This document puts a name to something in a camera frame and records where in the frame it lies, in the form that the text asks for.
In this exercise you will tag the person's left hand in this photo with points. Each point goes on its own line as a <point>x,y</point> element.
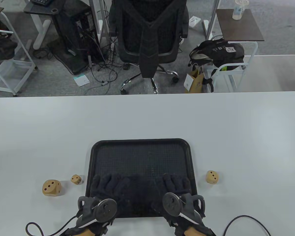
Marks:
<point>110,186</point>

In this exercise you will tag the person's right hand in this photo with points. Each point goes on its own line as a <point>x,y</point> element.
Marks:
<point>174,184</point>

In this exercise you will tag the small wooden dice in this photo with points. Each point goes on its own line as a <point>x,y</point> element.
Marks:
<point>76,179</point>

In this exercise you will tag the medium wooden dice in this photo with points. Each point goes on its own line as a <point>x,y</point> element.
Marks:
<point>212,176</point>

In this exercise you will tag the large wooden dice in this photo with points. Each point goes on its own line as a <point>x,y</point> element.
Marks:
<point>51,188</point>

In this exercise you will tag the person's left forearm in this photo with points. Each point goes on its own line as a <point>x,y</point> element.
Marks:
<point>88,232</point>

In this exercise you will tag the person's right forearm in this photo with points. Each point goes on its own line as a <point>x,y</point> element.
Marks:
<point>193,232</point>

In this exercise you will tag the black wrist-mounted tracker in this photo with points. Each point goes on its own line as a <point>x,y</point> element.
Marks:
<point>105,209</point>
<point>172,204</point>

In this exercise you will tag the black plastic tray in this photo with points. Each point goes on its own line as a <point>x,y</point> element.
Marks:
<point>142,157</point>

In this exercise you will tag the brown paper bag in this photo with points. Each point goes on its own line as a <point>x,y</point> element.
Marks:
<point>198,83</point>

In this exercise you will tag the white booklet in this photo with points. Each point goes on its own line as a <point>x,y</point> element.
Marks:
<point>81,80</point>

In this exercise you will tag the black backpack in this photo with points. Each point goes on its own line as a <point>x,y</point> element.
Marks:
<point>218,52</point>

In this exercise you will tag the black mesh office chair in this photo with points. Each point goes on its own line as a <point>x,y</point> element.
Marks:
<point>150,36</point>

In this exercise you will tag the black computer tower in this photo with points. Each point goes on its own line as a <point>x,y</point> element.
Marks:
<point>71,36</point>

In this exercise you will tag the white flat device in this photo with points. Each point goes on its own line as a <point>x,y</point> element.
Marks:
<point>194,22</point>

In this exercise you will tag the black bag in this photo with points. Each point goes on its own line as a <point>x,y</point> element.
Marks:
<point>2,48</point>

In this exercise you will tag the clear plastic bottle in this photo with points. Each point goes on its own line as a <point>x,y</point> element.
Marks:
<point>239,11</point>

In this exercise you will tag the black desk with white legs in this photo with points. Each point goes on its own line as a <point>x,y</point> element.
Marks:
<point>39,9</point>

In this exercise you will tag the black keyboard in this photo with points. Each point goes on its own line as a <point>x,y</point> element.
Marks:
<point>40,2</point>

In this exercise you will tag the slanted metal post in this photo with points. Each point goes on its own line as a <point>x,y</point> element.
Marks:
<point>212,14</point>

